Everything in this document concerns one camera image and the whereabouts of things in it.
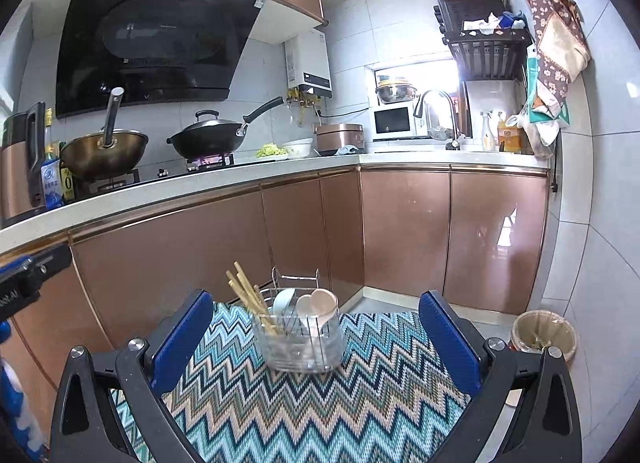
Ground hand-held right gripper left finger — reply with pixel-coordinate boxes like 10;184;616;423
49;289;216;463

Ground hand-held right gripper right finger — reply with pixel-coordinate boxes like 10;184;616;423
417;290;583;463

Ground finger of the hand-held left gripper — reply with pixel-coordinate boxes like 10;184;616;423
0;242;72;294

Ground wooden chopstick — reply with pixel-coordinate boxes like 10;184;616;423
252;284;278;331
228;280;271;339
233;261;277;336
225;270;273;339

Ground wire utensil holder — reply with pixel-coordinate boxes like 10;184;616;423
251;267;347;374

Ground pink spoon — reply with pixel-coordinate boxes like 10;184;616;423
310;288;339;339

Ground yellow label bottle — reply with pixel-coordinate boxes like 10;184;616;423
59;142;80;203

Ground blue label bottle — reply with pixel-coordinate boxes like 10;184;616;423
40;108;65;210

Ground beige trash bin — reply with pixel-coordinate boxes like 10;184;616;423
510;309;577;365

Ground copper electric kettle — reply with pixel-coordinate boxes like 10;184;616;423
0;102;47;230

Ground light blue spoon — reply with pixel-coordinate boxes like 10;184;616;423
271;288;297;319

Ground copper lower cabinets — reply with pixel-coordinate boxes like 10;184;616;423
0;166;551;424

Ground brass pot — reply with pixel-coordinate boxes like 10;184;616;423
60;128;150;181

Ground gas stove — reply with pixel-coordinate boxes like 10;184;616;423
75;153;236;196

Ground zigzag patterned mat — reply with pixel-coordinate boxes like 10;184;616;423
112;300;473;463

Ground black wok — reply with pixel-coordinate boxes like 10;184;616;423
166;96;286;160

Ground plate of chopped vegetables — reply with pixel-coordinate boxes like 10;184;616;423
255;143;291;161

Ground clear spray bottle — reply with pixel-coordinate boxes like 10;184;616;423
480;110;497;152

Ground wok lid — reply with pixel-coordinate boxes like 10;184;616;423
176;110;242;133

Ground yellow oil bottle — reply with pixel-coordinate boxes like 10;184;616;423
497;112;522;152

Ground white bowl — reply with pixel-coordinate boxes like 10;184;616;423
281;139;315;159

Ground white plastic bag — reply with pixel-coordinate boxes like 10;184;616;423
506;110;561;160

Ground white microwave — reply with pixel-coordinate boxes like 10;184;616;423
372;102;430;141

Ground copper rice cooker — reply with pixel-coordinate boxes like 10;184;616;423
314;123;365;156

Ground cutting board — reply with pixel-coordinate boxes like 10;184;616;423
457;79;472;139

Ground black range hood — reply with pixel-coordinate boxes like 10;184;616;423
55;0;267;119

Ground steel faucet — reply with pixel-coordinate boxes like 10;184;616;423
414;90;461;149

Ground steel basin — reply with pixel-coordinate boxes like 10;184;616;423
375;74;418;104

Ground teal white hanging bag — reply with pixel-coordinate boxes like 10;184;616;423
525;43;571;126

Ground white water heater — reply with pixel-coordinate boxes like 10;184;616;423
284;28;335;100

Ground white crumpled cloth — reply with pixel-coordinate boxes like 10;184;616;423
462;13;501;36

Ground brown floral apron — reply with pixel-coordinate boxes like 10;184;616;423
505;0;593;109

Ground steel ladle handle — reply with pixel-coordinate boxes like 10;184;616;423
100;87;126;149

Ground black wall rack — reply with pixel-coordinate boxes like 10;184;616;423
421;0;533;81

